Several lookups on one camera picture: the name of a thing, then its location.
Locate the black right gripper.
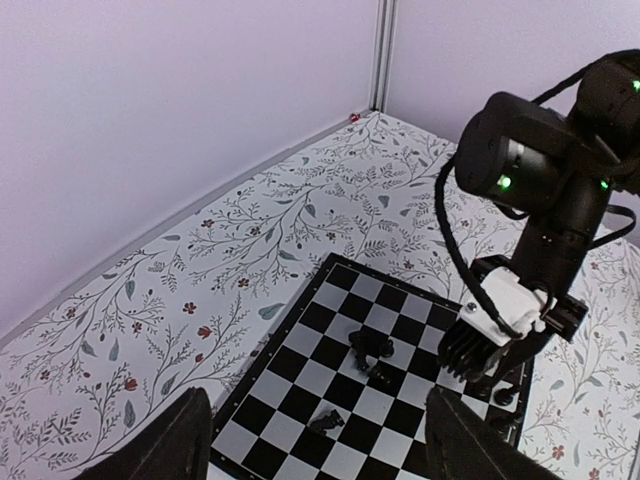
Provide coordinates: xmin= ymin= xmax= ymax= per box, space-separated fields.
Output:
xmin=472 ymin=255 xmax=586 ymax=370

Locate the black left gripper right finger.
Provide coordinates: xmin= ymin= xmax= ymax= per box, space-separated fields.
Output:
xmin=425 ymin=387 xmax=557 ymax=480

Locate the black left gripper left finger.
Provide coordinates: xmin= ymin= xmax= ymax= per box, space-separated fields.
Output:
xmin=82 ymin=387 xmax=212 ymax=480

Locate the black chess piece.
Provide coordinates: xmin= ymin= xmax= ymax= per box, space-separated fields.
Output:
xmin=475 ymin=383 xmax=493 ymax=401
xmin=494 ymin=385 xmax=519 ymax=406

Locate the black chess knight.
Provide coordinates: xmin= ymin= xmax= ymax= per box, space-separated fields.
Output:
xmin=308 ymin=409 xmax=345 ymax=436

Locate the black silver chess board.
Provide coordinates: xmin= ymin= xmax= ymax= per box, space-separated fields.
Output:
xmin=210 ymin=254 xmax=533 ymax=480

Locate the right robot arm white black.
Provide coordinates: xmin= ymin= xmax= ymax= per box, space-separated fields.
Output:
xmin=438 ymin=50 xmax=639 ymax=380

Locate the pile of black chess pieces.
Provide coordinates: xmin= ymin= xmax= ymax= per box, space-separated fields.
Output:
xmin=348 ymin=331 xmax=395 ymax=385

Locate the floral patterned table mat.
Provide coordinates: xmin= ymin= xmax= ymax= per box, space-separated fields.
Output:
xmin=1 ymin=114 xmax=639 ymax=479

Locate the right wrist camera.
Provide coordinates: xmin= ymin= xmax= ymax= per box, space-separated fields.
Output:
xmin=438 ymin=267 xmax=555 ymax=382

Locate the right camera black cable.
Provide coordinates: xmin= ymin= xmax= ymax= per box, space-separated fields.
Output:
xmin=433 ymin=64 xmax=601 ymax=341

